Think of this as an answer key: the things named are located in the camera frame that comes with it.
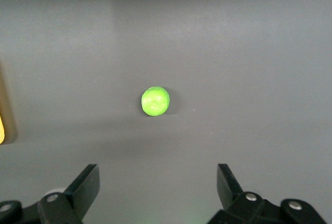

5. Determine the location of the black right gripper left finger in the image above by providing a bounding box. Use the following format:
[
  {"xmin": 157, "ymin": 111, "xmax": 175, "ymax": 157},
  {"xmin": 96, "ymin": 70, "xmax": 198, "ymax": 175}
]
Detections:
[{"xmin": 0, "ymin": 163, "xmax": 101, "ymax": 224}]

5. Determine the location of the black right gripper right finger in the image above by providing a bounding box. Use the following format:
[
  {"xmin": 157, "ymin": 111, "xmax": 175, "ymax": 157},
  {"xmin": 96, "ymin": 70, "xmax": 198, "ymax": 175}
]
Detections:
[{"xmin": 207, "ymin": 163, "xmax": 327, "ymax": 224}]

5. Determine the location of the green toy apple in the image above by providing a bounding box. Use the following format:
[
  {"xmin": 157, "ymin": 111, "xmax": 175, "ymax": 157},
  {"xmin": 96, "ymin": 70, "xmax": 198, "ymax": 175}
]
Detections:
[{"xmin": 141, "ymin": 86, "xmax": 171, "ymax": 117}]

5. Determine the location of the orange plastic tray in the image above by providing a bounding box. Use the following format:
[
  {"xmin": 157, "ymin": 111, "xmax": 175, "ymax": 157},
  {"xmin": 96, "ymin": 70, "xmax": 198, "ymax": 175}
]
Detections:
[{"xmin": 0, "ymin": 115, "xmax": 6, "ymax": 145}]

